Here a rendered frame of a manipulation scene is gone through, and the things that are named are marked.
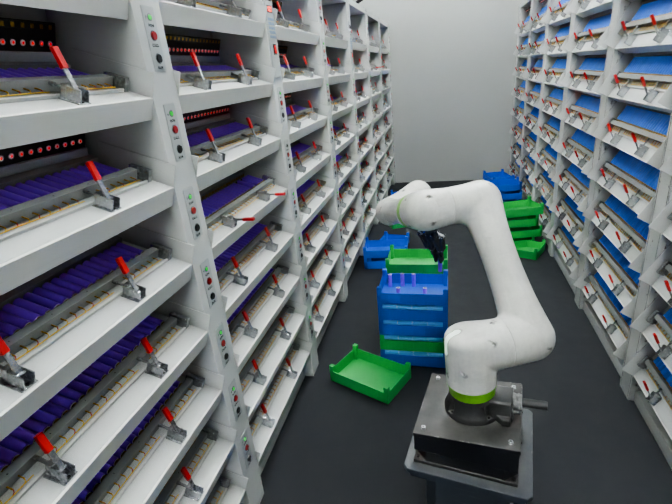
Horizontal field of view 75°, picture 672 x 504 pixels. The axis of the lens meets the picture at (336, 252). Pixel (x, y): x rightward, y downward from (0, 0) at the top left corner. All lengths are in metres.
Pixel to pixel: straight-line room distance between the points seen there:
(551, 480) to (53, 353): 1.46
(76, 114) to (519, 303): 1.06
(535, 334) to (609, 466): 0.72
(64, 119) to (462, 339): 0.95
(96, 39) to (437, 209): 0.89
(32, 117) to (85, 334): 0.36
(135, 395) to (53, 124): 0.53
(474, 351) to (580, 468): 0.75
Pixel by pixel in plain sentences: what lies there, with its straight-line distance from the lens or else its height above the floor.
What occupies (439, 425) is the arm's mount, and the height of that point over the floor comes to 0.39.
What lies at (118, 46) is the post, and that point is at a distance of 1.06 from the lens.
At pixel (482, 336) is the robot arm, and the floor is 0.63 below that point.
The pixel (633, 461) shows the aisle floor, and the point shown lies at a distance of 1.88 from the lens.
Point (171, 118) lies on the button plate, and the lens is 1.06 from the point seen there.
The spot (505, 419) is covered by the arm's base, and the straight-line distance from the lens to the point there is 1.27.
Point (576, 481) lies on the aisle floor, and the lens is 1.75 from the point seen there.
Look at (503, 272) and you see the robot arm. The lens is 1.26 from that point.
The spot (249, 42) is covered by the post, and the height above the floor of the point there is 1.40.
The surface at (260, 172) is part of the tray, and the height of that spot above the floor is 0.95.
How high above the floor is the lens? 1.27
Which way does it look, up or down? 22 degrees down
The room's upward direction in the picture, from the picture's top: 6 degrees counter-clockwise
